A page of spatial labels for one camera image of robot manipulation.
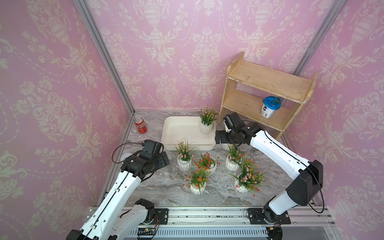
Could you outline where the red flower pot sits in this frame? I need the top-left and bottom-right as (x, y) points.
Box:
(195, 153), (220, 174)

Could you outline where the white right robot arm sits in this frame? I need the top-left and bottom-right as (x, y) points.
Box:
(215, 113), (324, 224)

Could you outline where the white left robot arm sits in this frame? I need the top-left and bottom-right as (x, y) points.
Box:
(67, 140), (170, 240)

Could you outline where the white plastic storage box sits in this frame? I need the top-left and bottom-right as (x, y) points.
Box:
(162, 116), (216, 151)

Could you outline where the orange flower pot back-right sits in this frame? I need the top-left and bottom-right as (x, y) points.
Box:
(221, 144), (231, 151)

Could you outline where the white yellow can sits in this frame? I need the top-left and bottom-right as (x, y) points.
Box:
(120, 153), (132, 163)

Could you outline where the pink flower pot mid-right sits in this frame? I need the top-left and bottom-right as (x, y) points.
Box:
(225, 145), (245, 172)

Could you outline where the red cola can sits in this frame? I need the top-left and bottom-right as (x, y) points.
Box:
(135, 118), (148, 134)

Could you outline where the blue lidded white cup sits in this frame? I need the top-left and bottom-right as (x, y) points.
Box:
(261, 96), (282, 119)

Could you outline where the large pink flower pot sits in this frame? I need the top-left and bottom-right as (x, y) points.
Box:
(231, 159), (267, 193)

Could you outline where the wooden two-tier shelf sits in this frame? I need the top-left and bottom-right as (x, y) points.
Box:
(219, 52), (319, 140)

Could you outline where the orange flower pot front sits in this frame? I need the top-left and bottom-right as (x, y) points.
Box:
(183, 169), (211, 195)

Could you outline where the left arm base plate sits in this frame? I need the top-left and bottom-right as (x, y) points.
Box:
(149, 208), (169, 225)

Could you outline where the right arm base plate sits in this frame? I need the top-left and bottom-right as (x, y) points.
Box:
(246, 208), (292, 226)

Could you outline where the aluminium mounting rail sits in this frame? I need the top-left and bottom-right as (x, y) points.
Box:
(78, 205), (343, 240)

